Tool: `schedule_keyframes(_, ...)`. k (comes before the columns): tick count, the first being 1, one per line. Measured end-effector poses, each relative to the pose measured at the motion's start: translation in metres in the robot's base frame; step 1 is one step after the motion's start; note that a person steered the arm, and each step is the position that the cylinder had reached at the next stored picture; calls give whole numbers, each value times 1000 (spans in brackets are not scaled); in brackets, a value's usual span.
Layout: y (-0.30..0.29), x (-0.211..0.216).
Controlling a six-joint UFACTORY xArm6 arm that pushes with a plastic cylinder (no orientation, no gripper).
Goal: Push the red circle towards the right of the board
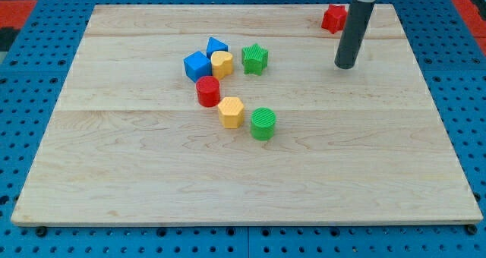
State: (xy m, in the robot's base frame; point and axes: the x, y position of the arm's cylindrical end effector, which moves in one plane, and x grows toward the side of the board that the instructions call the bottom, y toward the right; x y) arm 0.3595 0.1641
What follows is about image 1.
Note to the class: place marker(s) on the yellow heart block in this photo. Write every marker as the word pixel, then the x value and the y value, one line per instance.
pixel 222 64

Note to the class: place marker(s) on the blue cube block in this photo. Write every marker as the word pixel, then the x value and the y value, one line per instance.
pixel 197 65

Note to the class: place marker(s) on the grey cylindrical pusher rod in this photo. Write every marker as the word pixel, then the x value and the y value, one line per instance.
pixel 356 24

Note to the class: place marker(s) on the green star block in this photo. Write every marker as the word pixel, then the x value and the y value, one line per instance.
pixel 254 59

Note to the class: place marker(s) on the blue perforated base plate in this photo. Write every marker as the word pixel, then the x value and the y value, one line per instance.
pixel 34 69

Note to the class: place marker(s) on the red cylinder block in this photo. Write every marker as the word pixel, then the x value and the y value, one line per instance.
pixel 208 91

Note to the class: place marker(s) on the wooden board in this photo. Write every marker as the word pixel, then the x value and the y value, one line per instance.
pixel 128 143

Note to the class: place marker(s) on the yellow hexagon block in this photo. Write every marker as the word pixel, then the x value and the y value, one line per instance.
pixel 231 112

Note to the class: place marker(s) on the red star block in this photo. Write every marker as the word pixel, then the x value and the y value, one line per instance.
pixel 334 18

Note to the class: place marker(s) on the green cylinder block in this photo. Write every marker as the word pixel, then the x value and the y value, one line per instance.
pixel 263 122

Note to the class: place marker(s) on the blue triangle block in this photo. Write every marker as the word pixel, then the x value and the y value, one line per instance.
pixel 214 45

